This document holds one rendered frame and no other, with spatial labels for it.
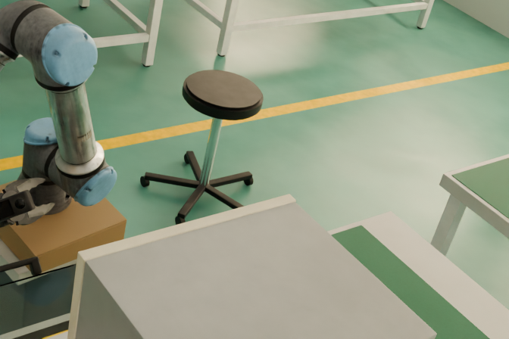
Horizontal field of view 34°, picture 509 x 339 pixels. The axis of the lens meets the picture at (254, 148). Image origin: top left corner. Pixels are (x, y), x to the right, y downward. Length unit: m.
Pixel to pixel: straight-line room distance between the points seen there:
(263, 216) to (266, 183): 2.48
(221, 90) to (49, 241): 1.52
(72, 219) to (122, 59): 2.67
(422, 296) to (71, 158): 1.03
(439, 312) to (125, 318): 1.26
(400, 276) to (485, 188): 0.67
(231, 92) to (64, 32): 1.82
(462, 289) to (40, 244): 1.17
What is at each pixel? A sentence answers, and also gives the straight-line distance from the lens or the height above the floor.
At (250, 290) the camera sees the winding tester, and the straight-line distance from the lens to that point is 1.34.
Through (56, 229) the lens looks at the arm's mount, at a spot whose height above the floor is 0.82.
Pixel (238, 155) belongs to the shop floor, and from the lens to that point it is 4.13.
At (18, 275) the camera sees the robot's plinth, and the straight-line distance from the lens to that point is 2.16.
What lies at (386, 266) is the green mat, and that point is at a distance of 2.44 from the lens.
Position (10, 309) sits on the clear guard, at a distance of 1.62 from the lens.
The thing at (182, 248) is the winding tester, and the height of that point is 1.32.
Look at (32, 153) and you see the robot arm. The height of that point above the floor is 1.00.
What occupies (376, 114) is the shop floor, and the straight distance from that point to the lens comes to 4.86.
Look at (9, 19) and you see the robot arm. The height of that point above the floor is 1.41.
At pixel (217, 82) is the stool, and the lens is 3.54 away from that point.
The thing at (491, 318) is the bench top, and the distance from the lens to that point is 2.42.
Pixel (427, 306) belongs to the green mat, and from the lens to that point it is 2.36.
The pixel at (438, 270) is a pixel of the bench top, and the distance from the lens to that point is 2.50.
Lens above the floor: 2.19
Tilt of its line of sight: 31 degrees down
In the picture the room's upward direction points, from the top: 14 degrees clockwise
